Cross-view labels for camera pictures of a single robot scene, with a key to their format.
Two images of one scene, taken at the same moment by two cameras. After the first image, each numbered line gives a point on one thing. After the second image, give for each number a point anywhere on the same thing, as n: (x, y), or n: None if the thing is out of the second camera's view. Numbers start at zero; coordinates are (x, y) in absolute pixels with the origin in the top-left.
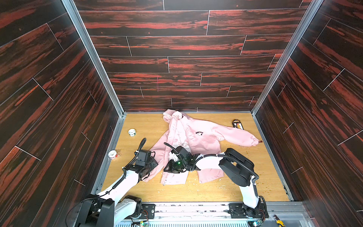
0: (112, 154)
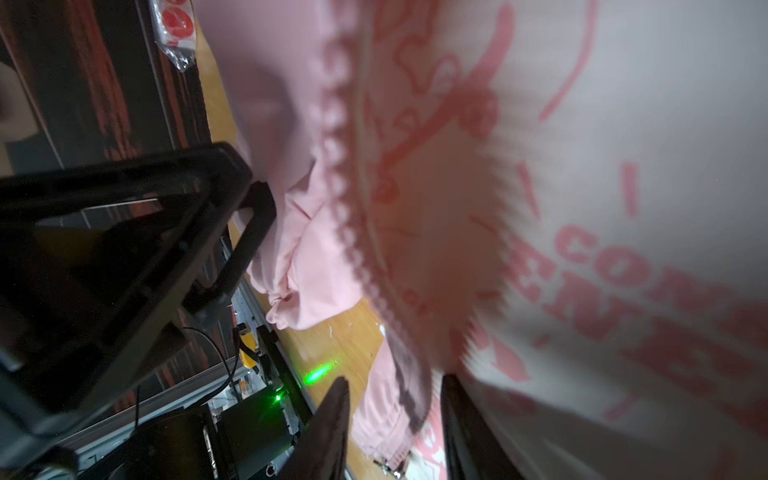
0: (173, 25)
